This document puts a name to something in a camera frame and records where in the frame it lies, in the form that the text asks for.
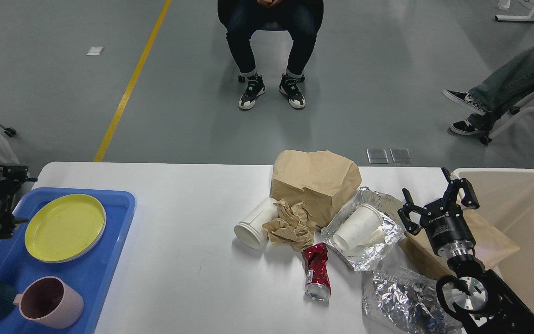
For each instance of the pink mug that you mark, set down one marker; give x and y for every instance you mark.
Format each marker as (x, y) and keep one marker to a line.
(50, 302)

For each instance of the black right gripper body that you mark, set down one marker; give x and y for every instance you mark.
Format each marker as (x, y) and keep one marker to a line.
(446, 229)

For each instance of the beige plastic bin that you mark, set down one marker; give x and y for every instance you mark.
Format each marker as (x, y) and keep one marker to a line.
(506, 197)

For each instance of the white paper cup on foil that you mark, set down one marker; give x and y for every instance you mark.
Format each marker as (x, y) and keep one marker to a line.
(363, 227)

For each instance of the crushed red soda can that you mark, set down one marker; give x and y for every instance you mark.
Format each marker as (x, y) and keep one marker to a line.
(317, 284)

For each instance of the white paper cup lying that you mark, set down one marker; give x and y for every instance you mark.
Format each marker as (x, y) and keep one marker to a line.
(250, 230)

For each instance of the crumpled brown paper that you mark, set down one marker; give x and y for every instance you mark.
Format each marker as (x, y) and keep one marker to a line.
(293, 225)

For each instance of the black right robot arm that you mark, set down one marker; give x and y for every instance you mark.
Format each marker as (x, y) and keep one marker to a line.
(473, 295)

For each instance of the flat brown paper bag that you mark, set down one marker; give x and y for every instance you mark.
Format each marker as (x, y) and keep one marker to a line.
(492, 246)

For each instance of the seated person in black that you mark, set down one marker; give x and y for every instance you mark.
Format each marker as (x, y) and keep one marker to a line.
(257, 29)

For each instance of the floor socket plate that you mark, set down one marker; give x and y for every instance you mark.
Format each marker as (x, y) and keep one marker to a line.
(377, 156)
(401, 156)

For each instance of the floor socket plate right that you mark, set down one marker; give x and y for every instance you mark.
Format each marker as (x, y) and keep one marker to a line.
(401, 156)

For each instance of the pale green plate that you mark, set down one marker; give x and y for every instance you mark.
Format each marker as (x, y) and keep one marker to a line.
(61, 241)

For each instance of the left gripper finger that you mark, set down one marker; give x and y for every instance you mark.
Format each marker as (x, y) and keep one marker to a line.
(13, 177)
(8, 223)

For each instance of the floor socket plate left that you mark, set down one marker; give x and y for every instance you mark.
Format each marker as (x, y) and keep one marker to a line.
(377, 156)

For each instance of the large brown paper bag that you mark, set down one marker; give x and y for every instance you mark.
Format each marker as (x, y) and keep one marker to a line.
(324, 181)

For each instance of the seated person in jeans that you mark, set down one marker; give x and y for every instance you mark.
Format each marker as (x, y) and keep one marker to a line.
(498, 93)

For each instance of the crumpled aluminium foil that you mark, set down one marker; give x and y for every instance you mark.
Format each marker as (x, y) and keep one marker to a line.
(404, 300)

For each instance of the yellow plastic plate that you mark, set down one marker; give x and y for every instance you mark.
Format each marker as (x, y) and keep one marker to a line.
(75, 207)

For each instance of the white table leg base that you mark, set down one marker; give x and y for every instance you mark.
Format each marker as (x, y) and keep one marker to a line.
(526, 17)

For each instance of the aluminium foil tray sheet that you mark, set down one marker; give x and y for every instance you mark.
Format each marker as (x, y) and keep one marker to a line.
(365, 257)

